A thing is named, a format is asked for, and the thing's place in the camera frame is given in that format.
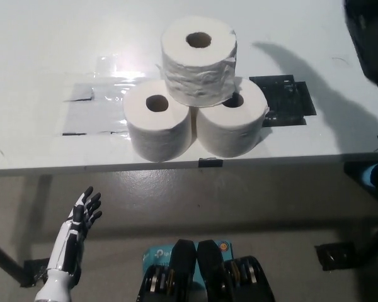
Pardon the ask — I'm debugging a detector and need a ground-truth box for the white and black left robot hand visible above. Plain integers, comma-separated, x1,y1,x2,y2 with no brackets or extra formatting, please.
45,186,103,278

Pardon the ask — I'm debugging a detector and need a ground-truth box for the wrinkled white toilet paper roll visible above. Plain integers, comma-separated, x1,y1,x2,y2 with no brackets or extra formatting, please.
160,14,239,107

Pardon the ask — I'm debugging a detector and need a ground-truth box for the black floor tape patch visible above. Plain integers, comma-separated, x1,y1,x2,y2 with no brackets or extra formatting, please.
20,257,54,289
314,241,359,272

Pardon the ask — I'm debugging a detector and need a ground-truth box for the black slanted table leg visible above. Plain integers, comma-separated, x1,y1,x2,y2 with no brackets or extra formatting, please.
358,220,378,262
0,235,29,289

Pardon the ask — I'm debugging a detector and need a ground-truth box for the teal tp-link cardboard box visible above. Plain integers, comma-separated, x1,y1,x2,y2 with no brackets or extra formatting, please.
141,239,234,284

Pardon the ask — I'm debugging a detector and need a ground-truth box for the glossy grey clear tape patch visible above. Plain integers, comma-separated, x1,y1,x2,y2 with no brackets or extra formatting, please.
52,55,164,138

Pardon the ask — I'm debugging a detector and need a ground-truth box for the small black tape strip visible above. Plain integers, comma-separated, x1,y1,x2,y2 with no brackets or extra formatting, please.
197,158,224,169

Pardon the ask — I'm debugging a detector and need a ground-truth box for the black tape patch on table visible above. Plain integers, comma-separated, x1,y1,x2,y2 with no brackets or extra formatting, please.
249,74,318,128

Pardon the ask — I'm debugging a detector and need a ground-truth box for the small blue object under table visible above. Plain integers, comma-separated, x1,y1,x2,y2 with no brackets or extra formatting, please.
362,165,378,188

